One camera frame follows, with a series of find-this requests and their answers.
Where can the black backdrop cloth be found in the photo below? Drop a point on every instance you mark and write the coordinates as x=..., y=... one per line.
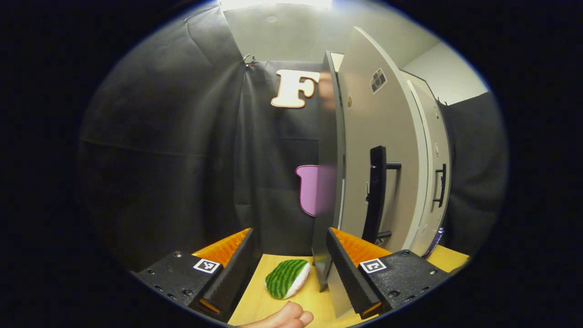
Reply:
x=159, y=159

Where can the ceiling light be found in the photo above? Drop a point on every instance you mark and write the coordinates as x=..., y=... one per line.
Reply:
x=273, y=3

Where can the white cabinet door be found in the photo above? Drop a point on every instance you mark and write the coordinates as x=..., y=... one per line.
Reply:
x=432, y=136
x=364, y=136

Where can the white shoe cabinet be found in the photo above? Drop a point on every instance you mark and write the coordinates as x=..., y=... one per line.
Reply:
x=328, y=136

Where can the green striped plush toy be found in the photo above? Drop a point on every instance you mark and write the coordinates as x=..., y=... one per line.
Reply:
x=284, y=278

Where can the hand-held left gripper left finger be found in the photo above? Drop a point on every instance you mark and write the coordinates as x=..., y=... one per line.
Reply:
x=234, y=269

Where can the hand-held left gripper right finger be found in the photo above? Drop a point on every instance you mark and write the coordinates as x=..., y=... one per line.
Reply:
x=348, y=273

